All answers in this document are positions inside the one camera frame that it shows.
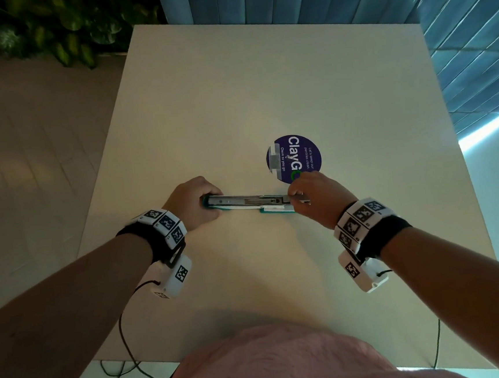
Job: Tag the round blue sticker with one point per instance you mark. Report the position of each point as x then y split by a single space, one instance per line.
305 149

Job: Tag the small grey staple strip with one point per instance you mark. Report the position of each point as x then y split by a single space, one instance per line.
276 161

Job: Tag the pink shirt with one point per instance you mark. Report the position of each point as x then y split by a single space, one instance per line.
299 360

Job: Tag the person's left fingers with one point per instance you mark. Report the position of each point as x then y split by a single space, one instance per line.
210 189

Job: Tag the person's left hand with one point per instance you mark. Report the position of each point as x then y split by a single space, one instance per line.
187 203

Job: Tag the person's right hand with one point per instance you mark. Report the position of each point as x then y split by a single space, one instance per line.
324 199

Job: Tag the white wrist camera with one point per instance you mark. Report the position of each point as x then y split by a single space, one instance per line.
174 278
361 275

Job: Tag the teal stapler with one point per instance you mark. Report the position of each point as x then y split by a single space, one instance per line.
250 201

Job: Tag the person's left forearm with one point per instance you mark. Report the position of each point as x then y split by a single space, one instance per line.
68 307

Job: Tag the green leafy plant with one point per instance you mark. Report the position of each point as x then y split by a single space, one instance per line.
56 25

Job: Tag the black marker wristband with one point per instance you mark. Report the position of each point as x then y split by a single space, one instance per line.
366 226
164 233

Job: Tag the person's right forearm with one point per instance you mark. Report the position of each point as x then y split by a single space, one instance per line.
463 290

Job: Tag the person's right fingers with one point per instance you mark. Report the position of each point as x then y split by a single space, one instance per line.
298 186

